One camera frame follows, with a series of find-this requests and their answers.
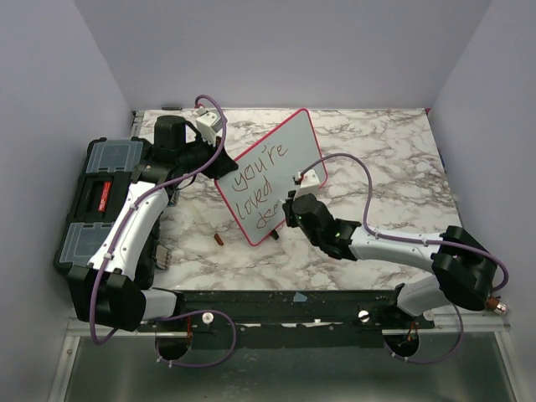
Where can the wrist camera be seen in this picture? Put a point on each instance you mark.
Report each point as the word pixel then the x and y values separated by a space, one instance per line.
pixel 307 183
pixel 209 124

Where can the brown marker cap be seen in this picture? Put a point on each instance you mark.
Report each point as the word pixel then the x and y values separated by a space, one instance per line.
pixel 218 240

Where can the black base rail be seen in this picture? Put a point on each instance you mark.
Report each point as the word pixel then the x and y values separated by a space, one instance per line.
pixel 286 319

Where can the copper cable connector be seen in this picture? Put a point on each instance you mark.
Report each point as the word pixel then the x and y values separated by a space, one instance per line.
pixel 494 304

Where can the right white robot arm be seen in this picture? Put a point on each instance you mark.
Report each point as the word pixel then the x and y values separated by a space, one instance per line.
pixel 459 272

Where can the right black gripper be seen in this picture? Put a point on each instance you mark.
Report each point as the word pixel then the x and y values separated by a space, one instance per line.
pixel 288 208

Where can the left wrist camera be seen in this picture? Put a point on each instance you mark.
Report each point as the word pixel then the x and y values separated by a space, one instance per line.
pixel 209 124

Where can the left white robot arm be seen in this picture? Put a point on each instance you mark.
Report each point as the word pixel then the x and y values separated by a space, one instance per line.
pixel 110 250

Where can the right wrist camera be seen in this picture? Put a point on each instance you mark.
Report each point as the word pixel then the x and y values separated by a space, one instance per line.
pixel 307 183

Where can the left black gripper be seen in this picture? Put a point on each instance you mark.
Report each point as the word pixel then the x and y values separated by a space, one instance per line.
pixel 221 166

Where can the pink framed whiteboard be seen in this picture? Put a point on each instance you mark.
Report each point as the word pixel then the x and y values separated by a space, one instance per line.
pixel 265 174

